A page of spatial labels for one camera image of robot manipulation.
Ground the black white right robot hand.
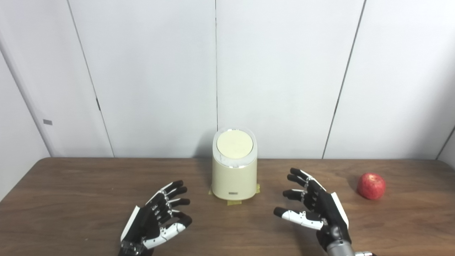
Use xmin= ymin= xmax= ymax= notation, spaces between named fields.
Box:
xmin=273 ymin=168 xmax=352 ymax=253

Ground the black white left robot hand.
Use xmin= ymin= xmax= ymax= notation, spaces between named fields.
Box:
xmin=118 ymin=180 xmax=193 ymax=256

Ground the red apple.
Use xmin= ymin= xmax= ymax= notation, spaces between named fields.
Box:
xmin=357 ymin=173 xmax=386 ymax=200

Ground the cream-colored round bin lid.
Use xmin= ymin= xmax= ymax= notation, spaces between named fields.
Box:
xmin=216 ymin=130 xmax=254 ymax=159

